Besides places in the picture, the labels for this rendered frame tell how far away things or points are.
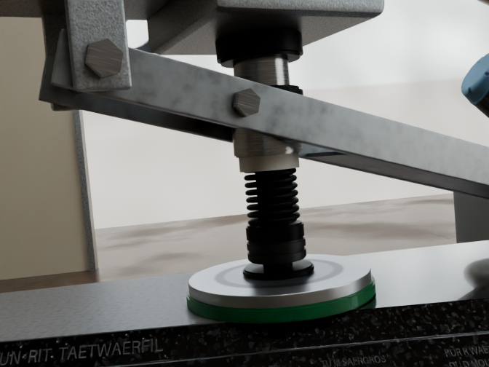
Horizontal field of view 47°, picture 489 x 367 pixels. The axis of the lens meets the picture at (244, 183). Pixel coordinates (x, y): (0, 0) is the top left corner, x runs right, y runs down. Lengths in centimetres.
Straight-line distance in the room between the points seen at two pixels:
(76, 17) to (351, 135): 32
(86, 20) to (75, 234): 508
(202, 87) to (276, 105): 8
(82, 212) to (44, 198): 38
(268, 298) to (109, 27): 29
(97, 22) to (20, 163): 513
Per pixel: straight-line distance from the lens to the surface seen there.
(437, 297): 64
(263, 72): 63
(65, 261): 561
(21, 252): 569
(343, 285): 59
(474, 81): 182
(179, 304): 68
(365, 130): 65
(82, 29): 51
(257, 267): 66
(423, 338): 60
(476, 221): 192
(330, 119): 62
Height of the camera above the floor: 97
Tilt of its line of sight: 3 degrees down
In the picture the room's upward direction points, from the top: 5 degrees counter-clockwise
